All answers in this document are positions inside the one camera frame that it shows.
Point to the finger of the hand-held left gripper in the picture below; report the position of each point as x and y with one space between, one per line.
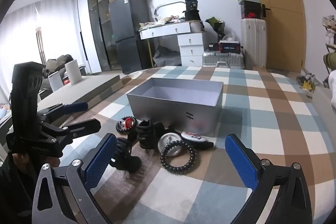
86 127
76 106

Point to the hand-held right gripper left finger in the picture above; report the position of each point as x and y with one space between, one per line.
101 161

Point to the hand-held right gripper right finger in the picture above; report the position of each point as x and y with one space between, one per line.
241 161

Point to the black claw hair clip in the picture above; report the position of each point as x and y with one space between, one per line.
126 158

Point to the black toothed hair clip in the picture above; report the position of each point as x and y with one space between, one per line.
204 145

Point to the black round-ended hair clip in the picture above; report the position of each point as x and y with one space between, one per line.
132 136

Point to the red clear plastic trinket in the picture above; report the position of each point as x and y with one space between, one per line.
128 123

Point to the round badge with red print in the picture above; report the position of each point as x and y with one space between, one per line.
193 136

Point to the round silver disc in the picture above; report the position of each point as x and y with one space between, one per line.
168 145

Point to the silver cardboard box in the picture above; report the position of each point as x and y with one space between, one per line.
170 111

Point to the person's left forearm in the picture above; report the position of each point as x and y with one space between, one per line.
13 187

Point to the person's left hand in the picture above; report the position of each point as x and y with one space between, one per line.
22 159

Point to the white square bin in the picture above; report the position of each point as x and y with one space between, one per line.
55 81

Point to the plaid blanket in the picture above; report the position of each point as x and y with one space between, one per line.
262 121

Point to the dark jacket pile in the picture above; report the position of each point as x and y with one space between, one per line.
59 62

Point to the white wardrobe panel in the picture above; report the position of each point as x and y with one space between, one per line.
89 29

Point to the white curtain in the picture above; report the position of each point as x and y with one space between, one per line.
23 29

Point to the dark glass cabinet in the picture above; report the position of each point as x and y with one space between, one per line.
99 24

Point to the dark grey fridge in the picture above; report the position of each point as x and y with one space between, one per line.
128 29

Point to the yellow and black slippers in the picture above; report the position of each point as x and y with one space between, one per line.
307 82

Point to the grey cloth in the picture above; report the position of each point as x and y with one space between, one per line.
165 56

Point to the silver suitcase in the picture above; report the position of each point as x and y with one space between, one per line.
223 58

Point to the white rolled blanket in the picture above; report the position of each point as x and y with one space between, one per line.
333 92

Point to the small black box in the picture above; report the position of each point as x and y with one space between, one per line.
213 47

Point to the white suitcase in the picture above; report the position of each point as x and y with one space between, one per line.
253 43

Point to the white desk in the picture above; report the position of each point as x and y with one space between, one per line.
168 29

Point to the white drawer unit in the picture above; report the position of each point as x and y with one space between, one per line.
191 50

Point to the desk clutter pile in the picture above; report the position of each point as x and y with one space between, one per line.
162 22

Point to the clear plastic bag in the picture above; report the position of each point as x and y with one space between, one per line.
229 37

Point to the arched metal mirror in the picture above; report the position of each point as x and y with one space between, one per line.
157 10

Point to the dark wrapped bouquet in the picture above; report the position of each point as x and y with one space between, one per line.
216 26

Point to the wooden shoe rack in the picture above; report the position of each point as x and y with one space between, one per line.
331 56

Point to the white ribbed bin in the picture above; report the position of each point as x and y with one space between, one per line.
197 26

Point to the red and black shoe box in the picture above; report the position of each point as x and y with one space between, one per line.
250 14

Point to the wooden door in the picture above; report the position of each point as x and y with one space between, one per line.
281 16

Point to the rows of shoes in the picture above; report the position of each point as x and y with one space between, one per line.
330 27

